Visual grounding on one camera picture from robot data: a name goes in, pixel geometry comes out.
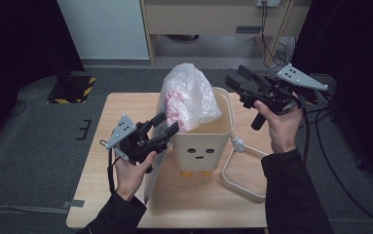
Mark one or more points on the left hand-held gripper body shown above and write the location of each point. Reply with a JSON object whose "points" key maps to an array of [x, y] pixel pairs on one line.
{"points": [[135, 143]]}

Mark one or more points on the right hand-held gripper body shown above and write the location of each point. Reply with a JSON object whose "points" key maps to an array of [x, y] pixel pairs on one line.
{"points": [[278, 96]]}

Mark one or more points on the cream bin with face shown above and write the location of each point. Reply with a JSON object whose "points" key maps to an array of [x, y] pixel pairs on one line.
{"points": [[200, 143]]}

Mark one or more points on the clear plastic bag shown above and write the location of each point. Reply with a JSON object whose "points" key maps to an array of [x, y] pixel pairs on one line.
{"points": [[187, 87]]}

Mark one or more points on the person's left hand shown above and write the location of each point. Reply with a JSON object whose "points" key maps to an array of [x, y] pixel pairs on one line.
{"points": [[130, 177]]}

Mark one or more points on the person's right hand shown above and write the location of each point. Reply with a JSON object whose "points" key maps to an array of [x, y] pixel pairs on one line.
{"points": [[283, 130]]}

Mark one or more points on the grey desk label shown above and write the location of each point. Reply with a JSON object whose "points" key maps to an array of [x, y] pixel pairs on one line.
{"points": [[248, 29]]}

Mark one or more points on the white power strip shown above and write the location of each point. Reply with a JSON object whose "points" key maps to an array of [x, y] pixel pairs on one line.
{"points": [[268, 2]]}

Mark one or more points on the grey tape strip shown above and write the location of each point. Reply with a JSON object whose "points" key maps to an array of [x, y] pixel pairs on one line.
{"points": [[73, 204]]}

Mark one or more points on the black curtain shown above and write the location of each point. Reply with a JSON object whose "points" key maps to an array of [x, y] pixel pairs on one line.
{"points": [[18, 48], [353, 39]]}

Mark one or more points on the black stand foot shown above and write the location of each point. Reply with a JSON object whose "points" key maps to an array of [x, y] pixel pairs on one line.
{"points": [[361, 164]]}

